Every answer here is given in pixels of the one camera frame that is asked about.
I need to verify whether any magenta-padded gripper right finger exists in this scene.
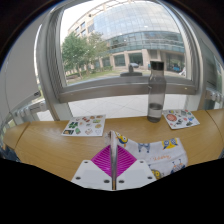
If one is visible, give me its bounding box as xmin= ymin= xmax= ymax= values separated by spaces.
xmin=115 ymin=144 xmax=158 ymax=191

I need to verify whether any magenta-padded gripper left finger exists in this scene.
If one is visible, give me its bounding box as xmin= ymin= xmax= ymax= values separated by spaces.
xmin=70 ymin=143 xmax=114 ymax=192

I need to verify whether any white cartoon print towel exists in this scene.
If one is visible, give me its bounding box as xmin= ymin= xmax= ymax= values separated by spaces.
xmin=103 ymin=130 xmax=189 ymax=191

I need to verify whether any sticker sheet with green pictures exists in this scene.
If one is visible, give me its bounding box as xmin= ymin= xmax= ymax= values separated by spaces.
xmin=61 ymin=114 xmax=107 ymax=137

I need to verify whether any sticker sheet with red circle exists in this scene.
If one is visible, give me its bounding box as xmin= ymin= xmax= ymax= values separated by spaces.
xmin=162 ymin=108 xmax=201 ymax=130

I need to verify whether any clear grey drink bottle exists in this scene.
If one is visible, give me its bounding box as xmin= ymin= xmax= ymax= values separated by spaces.
xmin=146 ymin=60 xmax=167 ymax=124

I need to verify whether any white roller blind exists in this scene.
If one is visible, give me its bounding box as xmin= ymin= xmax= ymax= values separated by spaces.
xmin=0 ymin=19 xmax=44 ymax=113

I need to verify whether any green tree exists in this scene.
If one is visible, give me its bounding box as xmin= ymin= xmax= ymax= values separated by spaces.
xmin=61 ymin=31 xmax=110 ymax=80

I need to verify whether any glass fronted building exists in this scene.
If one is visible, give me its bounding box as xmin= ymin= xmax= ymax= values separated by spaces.
xmin=68 ymin=0 xmax=188 ymax=73

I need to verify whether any white rail with knobs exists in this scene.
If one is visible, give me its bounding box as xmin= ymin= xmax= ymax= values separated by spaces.
xmin=204 ymin=86 xmax=224 ymax=105
xmin=11 ymin=99 xmax=48 ymax=122

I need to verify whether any grey window handle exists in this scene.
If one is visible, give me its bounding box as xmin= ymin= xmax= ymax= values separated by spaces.
xmin=119 ymin=64 xmax=143 ymax=78

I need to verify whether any grey window frame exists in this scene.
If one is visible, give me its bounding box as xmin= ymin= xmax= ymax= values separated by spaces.
xmin=35 ymin=0 xmax=208 ymax=122

